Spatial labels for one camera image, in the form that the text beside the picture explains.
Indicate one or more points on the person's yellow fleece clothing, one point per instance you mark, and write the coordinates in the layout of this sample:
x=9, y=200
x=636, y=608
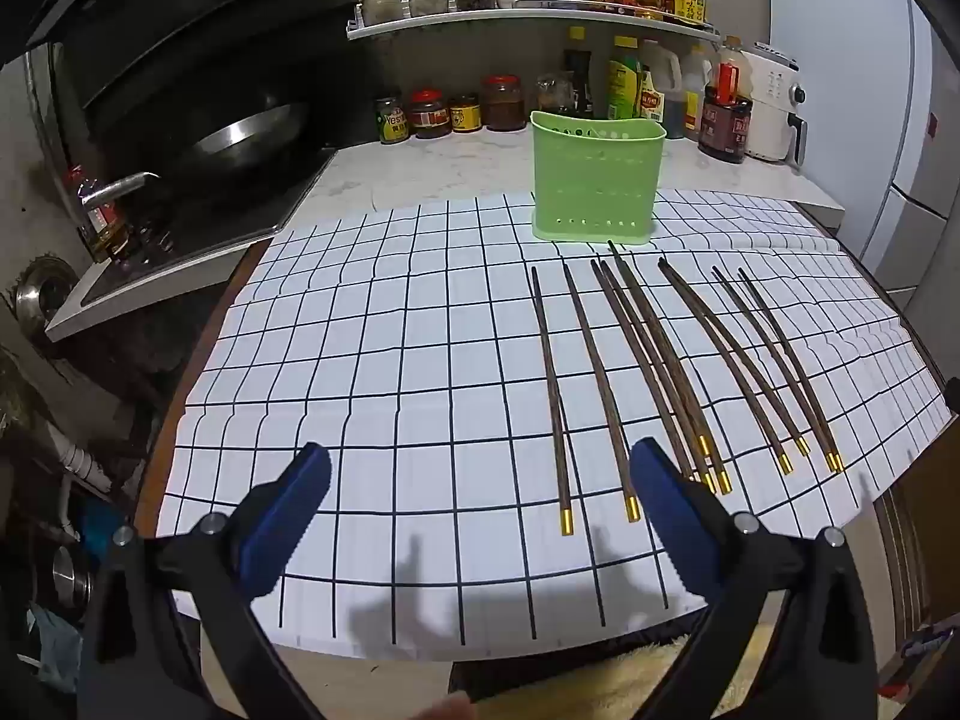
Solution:
x=585, y=682

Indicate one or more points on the steel wok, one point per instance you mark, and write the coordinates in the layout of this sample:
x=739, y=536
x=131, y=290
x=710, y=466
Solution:
x=247, y=135

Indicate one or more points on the white wall shelf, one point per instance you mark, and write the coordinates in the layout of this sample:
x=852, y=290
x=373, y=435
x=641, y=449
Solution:
x=525, y=17

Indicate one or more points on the green plastic chopstick holder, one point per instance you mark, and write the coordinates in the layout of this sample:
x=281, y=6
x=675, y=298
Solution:
x=592, y=172

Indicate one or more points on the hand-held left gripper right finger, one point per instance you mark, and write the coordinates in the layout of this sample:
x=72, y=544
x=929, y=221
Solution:
x=671, y=510

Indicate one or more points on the red-capped clear bottle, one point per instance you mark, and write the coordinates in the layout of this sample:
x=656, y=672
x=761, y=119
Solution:
x=101, y=229

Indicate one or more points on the row of wooden chopsticks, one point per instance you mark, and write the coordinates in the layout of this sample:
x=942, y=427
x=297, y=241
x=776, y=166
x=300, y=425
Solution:
x=566, y=521

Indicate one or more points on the white checkered cloth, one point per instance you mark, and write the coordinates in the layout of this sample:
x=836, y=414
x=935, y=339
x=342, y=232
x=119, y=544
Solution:
x=375, y=390

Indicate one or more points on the black glass cooktop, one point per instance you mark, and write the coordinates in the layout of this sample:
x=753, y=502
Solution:
x=225, y=217

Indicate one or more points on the slim dark soy sauce bottle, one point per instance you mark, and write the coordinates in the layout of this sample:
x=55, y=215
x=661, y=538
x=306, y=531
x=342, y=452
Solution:
x=577, y=79

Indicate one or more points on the white air fryer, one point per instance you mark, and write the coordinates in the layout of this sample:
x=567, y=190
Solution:
x=776, y=105

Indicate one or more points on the white drain pipe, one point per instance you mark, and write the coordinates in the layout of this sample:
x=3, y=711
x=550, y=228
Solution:
x=82, y=465

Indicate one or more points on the pale plastic jug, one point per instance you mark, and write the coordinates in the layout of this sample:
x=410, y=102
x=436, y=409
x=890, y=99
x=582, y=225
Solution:
x=695, y=90

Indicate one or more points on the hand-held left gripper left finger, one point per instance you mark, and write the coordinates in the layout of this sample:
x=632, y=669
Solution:
x=289, y=495

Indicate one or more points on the clear glass jar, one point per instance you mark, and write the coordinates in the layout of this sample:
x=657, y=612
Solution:
x=555, y=96

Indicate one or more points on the black range hood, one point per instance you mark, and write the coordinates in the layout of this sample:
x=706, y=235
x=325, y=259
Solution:
x=187, y=30

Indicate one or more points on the green label jar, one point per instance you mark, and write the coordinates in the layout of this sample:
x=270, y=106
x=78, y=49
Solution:
x=391, y=124

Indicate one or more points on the yellow label jar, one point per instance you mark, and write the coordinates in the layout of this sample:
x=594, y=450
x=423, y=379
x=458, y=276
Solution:
x=465, y=116

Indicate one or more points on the steel pot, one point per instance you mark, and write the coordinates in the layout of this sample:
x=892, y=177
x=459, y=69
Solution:
x=69, y=577

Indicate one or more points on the red-lidded chili sauce jar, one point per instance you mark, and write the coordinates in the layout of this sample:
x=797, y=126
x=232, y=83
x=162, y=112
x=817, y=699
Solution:
x=430, y=118

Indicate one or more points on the white refrigerator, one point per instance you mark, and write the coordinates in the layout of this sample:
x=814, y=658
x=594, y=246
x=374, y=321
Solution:
x=922, y=202

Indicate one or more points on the large red-lidded dark jar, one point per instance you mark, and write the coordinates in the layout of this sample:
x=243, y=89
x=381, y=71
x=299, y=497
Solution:
x=504, y=106

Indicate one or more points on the green bottle yellow cap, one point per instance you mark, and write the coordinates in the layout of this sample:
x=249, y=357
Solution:
x=624, y=82

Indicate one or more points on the blue cloth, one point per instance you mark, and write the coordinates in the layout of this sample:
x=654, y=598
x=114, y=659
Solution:
x=54, y=645

